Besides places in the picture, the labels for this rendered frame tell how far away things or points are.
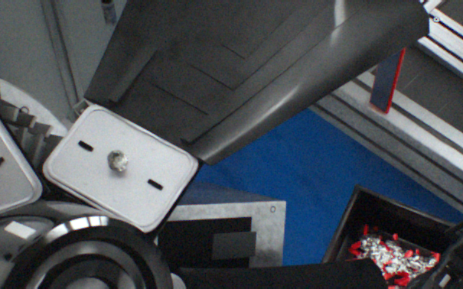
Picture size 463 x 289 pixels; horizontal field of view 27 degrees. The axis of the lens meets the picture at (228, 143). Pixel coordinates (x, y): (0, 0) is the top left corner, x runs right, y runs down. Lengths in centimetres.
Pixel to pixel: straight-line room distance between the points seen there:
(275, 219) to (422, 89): 108
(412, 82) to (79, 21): 65
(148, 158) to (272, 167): 76
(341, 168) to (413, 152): 19
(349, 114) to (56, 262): 60
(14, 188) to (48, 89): 134
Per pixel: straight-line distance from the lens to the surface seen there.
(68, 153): 65
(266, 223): 83
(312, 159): 129
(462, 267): 60
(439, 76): 191
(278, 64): 67
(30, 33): 177
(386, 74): 101
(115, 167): 63
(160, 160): 64
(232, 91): 65
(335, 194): 132
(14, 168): 58
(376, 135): 110
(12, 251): 55
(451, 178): 107
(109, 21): 49
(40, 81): 188
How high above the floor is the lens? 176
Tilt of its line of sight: 60 degrees down
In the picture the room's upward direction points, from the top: 1 degrees counter-clockwise
